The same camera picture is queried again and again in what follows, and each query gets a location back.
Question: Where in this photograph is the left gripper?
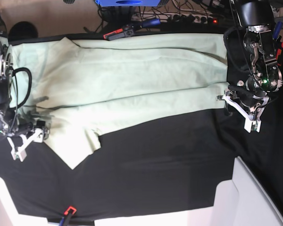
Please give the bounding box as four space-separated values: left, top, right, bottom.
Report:
217 85 269 133

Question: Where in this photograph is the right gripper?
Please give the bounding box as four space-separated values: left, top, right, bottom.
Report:
0 108 50 162

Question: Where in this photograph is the light green T-shirt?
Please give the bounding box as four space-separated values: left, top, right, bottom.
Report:
12 33 228 169

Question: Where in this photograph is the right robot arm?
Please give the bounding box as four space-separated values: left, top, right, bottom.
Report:
0 31 50 161

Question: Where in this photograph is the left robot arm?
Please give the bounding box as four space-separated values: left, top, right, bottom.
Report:
218 0 283 132

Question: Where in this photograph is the red blue bottom clamp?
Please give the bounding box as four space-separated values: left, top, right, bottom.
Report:
47 206 95 226

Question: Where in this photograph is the red black right clamp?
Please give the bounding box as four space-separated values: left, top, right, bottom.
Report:
276 41 283 66

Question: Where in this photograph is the red black clamp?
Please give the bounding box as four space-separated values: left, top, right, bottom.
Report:
276 41 283 66
103 18 160 41

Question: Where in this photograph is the black table cloth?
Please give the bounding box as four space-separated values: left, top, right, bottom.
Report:
0 22 283 222

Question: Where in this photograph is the white power strip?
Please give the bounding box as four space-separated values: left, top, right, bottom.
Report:
131 12 219 24

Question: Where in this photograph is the blue box at top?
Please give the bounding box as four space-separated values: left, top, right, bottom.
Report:
95 0 169 7

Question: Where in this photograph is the white left table frame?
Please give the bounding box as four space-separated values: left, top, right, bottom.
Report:
0 178 22 226

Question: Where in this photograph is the white table frame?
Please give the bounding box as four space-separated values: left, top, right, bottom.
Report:
212 155 283 226
0 178 22 226

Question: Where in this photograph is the white right table frame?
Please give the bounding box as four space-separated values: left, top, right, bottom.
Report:
212 155 283 226

